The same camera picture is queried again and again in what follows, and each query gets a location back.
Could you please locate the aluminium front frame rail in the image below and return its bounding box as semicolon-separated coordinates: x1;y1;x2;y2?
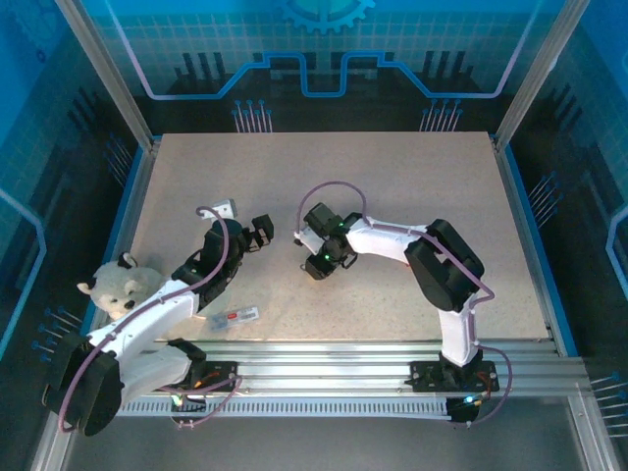
61;340;590;393

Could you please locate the aluminium frame post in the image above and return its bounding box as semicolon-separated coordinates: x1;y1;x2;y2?
54;0;159;148
492;0;593;148

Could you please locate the aluminium lower frame bar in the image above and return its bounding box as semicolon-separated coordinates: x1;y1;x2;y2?
29;392;84;471
566;392;620;471

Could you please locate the white plush toy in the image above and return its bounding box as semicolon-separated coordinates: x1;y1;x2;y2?
76;252;171;323

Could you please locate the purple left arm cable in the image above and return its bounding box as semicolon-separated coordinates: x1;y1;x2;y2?
57;205;245;436

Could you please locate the slotted grey cable duct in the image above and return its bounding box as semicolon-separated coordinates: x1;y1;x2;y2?
78;399;455;419

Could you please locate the clear plastic box with label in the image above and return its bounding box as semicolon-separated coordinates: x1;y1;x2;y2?
205;306;260;331

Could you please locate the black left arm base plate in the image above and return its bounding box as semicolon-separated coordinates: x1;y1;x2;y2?
183;360;240;393

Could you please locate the aluminium side rail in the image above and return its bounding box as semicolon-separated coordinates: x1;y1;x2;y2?
80;139;162;354
492;136;565;357

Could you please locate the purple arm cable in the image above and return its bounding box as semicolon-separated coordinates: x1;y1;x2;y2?
57;205;245;436
296;181;515;429

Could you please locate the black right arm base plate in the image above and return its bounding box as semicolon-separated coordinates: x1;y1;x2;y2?
409;360;500;393

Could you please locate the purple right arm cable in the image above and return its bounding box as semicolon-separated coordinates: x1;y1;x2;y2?
296;181;515;429

